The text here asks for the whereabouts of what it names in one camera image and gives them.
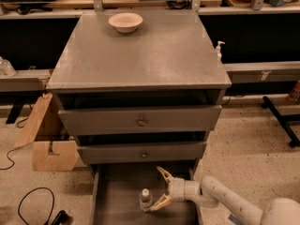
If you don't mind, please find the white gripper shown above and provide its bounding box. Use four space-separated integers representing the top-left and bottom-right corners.
150 166 200 211

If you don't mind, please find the clear plastic bottle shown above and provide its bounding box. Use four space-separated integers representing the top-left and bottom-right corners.
139 188 153 212

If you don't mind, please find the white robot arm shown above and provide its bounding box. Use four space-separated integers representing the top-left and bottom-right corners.
150 166 300 225

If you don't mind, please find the grey bottom drawer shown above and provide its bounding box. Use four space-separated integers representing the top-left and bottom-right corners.
90 161 203 225

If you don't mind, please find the grey drawer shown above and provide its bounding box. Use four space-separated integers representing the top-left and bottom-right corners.
90 161 203 225
58 105 221 136
78 142 207 164

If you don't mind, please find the grey top drawer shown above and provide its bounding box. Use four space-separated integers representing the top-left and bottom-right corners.
58 105 221 136

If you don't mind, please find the grey middle drawer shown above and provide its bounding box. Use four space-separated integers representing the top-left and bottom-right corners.
78 142 207 164

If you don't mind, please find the grey drawer cabinet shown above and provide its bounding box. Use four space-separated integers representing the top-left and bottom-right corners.
45 9 233 173

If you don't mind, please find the white pump dispenser bottle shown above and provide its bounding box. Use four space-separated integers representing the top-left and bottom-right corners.
215 41 225 61

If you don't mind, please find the orange bottle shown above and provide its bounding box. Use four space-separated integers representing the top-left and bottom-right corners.
287 81 300 102

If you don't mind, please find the notched wooden block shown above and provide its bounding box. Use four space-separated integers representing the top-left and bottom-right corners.
32 141 79 172

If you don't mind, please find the black metal stand leg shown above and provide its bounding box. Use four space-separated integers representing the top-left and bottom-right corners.
262 96 300 147

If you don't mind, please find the white bowl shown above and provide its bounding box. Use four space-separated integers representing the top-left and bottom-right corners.
109 12 143 34

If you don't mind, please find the clear plastic container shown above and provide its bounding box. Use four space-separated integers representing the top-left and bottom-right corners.
0 56 16 77

